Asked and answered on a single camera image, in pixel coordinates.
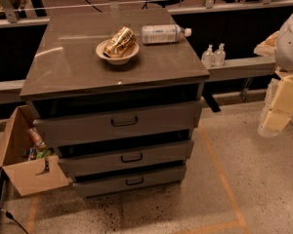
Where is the top grey drawer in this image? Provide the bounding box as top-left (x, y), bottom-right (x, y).
top-left (34, 100), bottom-right (201, 147)

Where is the brown cardboard box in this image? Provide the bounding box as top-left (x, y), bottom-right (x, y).
top-left (0, 106), bottom-right (69, 196)

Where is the grey drawer cabinet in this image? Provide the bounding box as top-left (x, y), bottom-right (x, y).
top-left (21, 9), bottom-right (209, 184)

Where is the green snack packet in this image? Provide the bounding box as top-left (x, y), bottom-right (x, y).
top-left (36, 149), bottom-right (53, 159)

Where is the snack can in box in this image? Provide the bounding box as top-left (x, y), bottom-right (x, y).
top-left (27, 128), bottom-right (46, 149)

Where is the black floor cable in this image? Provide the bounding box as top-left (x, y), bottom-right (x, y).
top-left (0, 208), bottom-right (30, 234)

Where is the right sanitizer bottle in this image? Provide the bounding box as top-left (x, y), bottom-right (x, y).
top-left (214, 43), bottom-right (226, 66)

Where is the sanitizer bottle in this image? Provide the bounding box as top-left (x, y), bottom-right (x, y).
top-left (201, 45), bottom-right (214, 68)
top-left (214, 43), bottom-right (226, 66)

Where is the middle grey drawer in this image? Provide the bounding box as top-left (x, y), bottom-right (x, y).
top-left (59, 139), bottom-right (194, 177)

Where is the clear plastic water bottle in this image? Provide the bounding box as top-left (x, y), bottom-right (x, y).
top-left (142, 24), bottom-right (191, 45)

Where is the white paper bowl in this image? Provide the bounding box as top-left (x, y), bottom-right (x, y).
top-left (96, 40), bottom-right (140, 65)

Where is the bottom grey drawer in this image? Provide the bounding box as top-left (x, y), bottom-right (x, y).
top-left (73, 165), bottom-right (187, 199)

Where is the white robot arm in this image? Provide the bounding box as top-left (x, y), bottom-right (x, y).
top-left (258, 14), bottom-right (293, 137)

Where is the left sanitizer bottle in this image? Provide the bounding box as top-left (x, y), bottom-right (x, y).
top-left (201, 45), bottom-right (214, 68)

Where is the grey drawer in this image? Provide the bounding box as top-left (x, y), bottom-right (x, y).
top-left (34, 100), bottom-right (201, 147)
top-left (73, 165), bottom-right (187, 199)
top-left (59, 139), bottom-right (194, 177)

